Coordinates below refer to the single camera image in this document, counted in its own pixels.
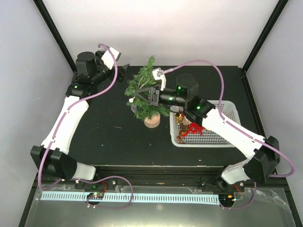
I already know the small green christmas tree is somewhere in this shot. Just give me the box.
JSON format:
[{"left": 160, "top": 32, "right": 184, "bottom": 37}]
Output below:
[{"left": 125, "top": 56, "right": 169, "bottom": 129}]

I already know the white bulb light string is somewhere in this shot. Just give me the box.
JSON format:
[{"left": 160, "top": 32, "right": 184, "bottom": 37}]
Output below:
[{"left": 128, "top": 73, "right": 152, "bottom": 104}]

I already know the red star ornament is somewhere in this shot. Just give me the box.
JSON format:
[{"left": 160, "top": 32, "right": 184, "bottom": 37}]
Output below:
[{"left": 182, "top": 122, "right": 205, "bottom": 137}]

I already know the white perforated plastic basket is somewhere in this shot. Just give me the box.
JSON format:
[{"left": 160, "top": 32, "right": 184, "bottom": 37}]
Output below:
[{"left": 169, "top": 100, "right": 241, "bottom": 148}]

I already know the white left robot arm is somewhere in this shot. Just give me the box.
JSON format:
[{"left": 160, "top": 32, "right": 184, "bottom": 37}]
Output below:
[{"left": 30, "top": 47, "right": 128, "bottom": 189}]

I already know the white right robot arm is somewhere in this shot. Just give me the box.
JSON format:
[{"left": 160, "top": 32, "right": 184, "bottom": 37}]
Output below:
[{"left": 135, "top": 74, "right": 280, "bottom": 191}]

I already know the clear plastic battery box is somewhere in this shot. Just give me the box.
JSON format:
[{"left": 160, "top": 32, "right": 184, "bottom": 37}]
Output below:
[{"left": 131, "top": 105, "right": 137, "bottom": 113}]

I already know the gold bell ornament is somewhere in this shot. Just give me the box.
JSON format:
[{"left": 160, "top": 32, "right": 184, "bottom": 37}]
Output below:
[{"left": 175, "top": 113, "right": 184, "bottom": 124}]

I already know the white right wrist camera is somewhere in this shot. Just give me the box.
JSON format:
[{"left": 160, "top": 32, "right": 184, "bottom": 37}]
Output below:
[{"left": 152, "top": 68, "right": 166, "bottom": 91}]

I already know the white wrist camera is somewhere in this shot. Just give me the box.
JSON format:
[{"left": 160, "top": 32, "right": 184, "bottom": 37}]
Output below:
[
  {"left": 101, "top": 47, "right": 121, "bottom": 70},
  {"left": 152, "top": 68, "right": 166, "bottom": 91}
]

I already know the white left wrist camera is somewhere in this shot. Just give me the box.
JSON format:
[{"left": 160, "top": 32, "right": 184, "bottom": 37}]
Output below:
[{"left": 101, "top": 47, "right": 121, "bottom": 70}]

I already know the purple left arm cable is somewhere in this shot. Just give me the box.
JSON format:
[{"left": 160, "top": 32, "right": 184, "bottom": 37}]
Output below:
[{"left": 37, "top": 43, "right": 134, "bottom": 210}]

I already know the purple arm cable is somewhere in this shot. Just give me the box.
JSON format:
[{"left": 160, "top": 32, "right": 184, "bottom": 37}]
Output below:
[
  {"left": 163, "top": 59, "right": 295, "bottom": 210},
  {"left": 37, "top": 43, "right": 134, "bottom": 210}
]

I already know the black frame post back left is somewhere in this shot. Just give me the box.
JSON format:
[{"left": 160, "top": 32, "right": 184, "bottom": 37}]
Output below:
[{"left": 33, "top": 0, "right": 76, "bottom": 72}]

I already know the black frame post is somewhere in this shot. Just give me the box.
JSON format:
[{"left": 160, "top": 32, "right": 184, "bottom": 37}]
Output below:
[
  {"left": 242, "top": 0, "right": 289, "bottom": 73},
  {"left": 33, "top": 0, "right": 76, "bottom": 72}
]

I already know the white slotted cable duct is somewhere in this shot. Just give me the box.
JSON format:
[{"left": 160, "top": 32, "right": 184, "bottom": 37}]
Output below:
[{"left": 40, "top": 192, "right": 220, "bottom": 205}]

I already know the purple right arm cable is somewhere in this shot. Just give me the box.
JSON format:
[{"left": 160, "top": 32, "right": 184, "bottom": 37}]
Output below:
[{"left": 163, "top": 59, "right": 295, "bottom": 210}]

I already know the black frame post back right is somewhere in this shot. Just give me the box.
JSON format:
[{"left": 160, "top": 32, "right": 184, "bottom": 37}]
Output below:
[{"left": 242, "top": 0, "right": 289, "bottom": 73}]

